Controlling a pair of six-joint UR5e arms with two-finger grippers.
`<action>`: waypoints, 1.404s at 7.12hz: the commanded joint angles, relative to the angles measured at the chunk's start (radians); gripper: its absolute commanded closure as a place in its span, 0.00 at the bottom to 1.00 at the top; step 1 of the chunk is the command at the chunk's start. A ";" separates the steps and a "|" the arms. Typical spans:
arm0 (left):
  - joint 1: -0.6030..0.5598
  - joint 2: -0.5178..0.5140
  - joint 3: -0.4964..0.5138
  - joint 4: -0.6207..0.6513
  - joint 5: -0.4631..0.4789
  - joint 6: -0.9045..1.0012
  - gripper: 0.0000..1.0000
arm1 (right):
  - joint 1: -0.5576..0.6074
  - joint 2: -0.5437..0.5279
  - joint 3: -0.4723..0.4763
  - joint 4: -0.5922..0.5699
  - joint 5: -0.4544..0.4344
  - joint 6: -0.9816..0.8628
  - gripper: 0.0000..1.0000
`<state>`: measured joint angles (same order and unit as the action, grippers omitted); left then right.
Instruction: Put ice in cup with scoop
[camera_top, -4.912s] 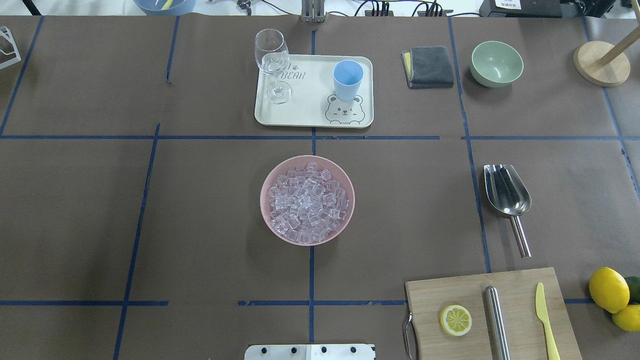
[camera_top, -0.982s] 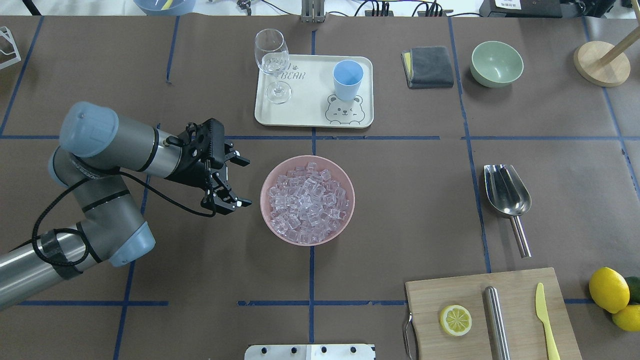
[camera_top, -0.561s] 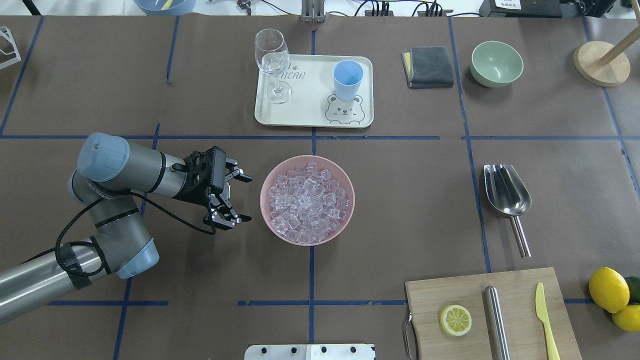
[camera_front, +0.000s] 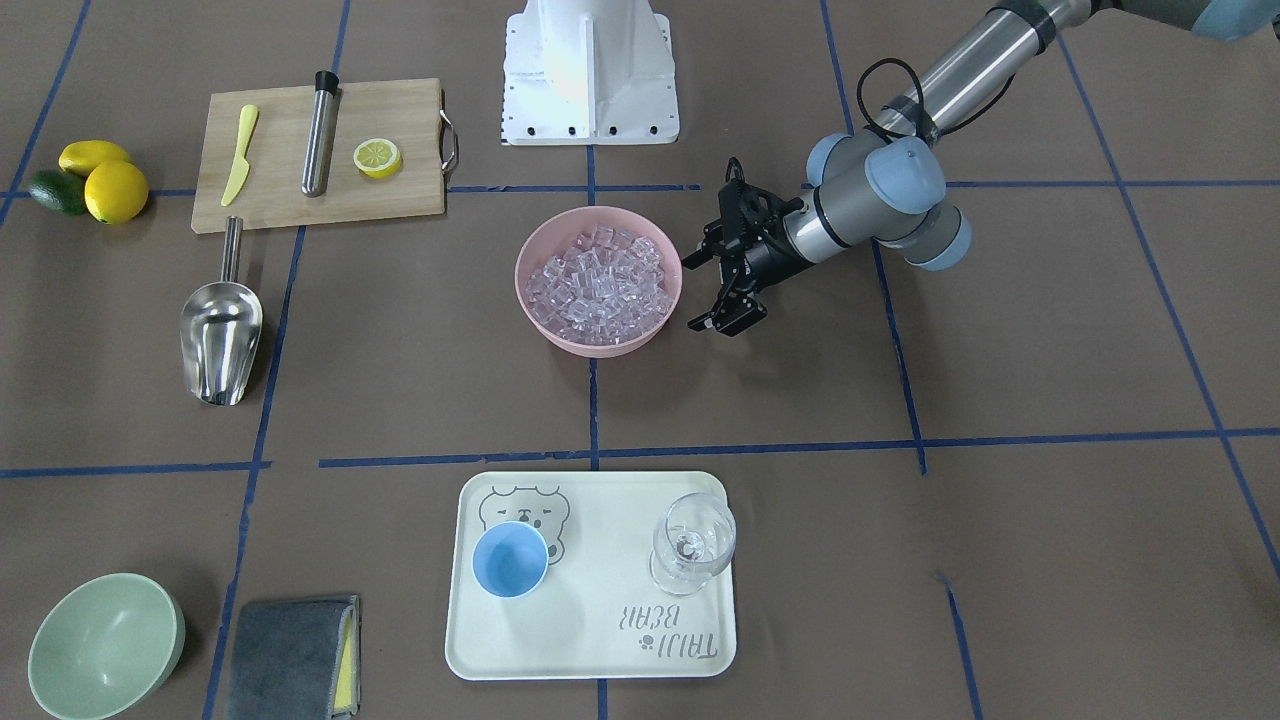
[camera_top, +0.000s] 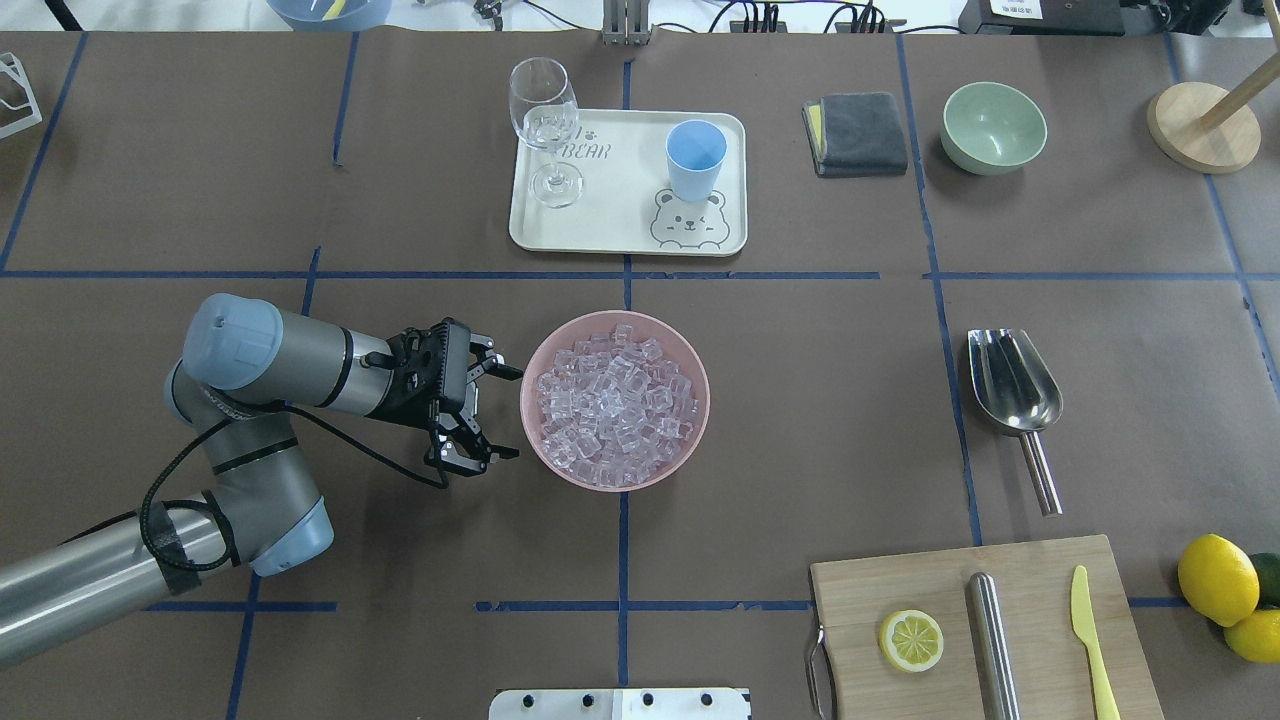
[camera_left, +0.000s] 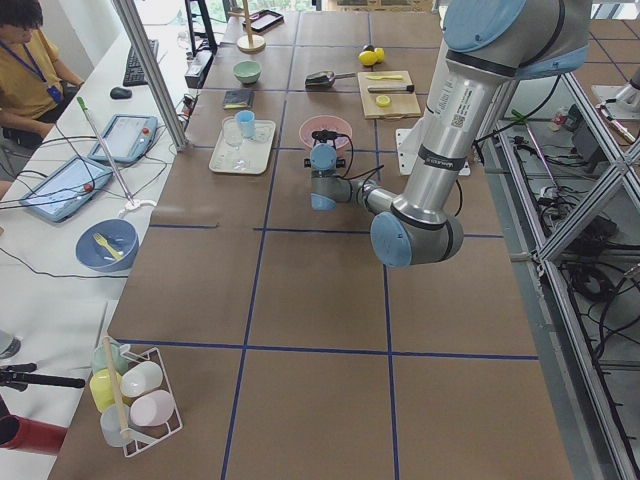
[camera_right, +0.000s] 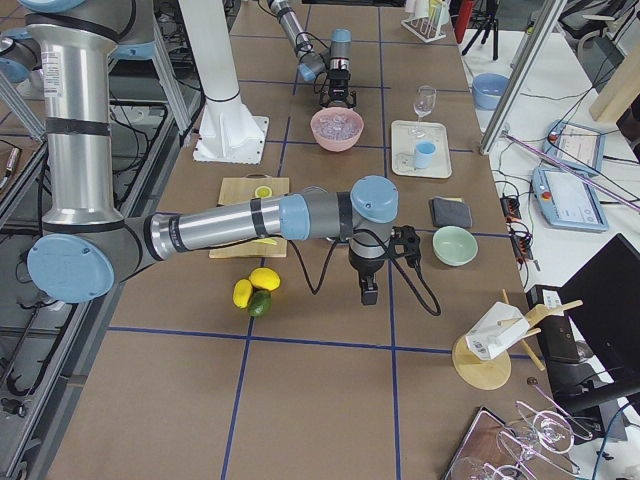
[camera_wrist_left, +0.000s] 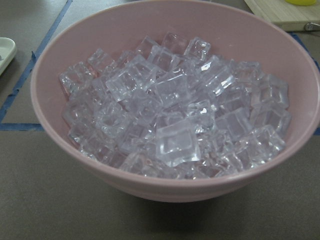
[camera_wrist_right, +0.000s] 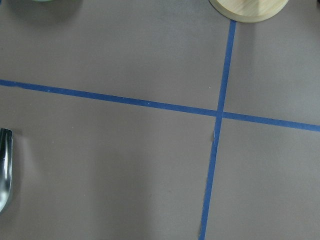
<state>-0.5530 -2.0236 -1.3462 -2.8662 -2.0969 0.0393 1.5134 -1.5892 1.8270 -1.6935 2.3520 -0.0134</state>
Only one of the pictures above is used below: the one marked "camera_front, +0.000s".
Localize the cream bear tray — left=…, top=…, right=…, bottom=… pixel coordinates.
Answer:
left=444, top=470, right=739, bottom=682

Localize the folded grey cloth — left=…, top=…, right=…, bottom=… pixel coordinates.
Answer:
left=224, top=594, right=362, bottom=719

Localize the wooden cutting board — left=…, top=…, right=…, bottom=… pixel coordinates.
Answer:
left=189, top=78, right=448, bottom=234

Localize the clear wine glass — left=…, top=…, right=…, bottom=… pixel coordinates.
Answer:
left=649, top=493, right=739, bottom=597

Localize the light blue plastic cup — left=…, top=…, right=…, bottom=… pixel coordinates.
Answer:
left=471, top=521, right=550, bottom=600

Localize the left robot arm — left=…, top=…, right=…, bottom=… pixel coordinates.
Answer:
left=682, top=1, right=1107, bottom=337

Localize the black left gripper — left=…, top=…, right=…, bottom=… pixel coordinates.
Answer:
left=681, top=182, right=806, bottom=337

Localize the yellow plastic knife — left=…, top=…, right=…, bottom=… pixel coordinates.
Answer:
left=220, top=104, right=260, bottom=208

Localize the lemon half slice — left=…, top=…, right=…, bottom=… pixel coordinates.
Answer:
left=352, top=138, right=403, bottom=179

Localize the pile of clear ice cubes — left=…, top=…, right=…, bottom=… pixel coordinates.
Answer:
left=520, top=224, right=676, bottom=347

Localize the light green bowl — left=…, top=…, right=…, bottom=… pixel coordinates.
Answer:
left=27, top=573, right=186, bottom=719

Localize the large yellow lemon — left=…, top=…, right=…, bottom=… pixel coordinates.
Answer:
left=84, top=160, right=150, bottom=225

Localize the pink bowl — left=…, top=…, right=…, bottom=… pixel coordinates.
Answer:
left=515, top=206, right=684, bottom=359

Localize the small yellow lemon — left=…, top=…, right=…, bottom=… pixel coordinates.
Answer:
left=58, top=138, right=132, bottom=179

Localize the green lime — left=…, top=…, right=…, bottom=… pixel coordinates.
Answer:
left=27, top=170, right=88, bottom=217

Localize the stainless steel ice scoop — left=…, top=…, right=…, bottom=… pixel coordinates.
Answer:
left=179, top=217, right=264, bottom=406

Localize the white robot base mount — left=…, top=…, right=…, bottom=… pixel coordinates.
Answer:
left=500, top=1, right=681, bottom=147

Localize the steel muddler rod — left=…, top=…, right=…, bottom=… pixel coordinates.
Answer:
left=300, top=70, right=340, bottom=199

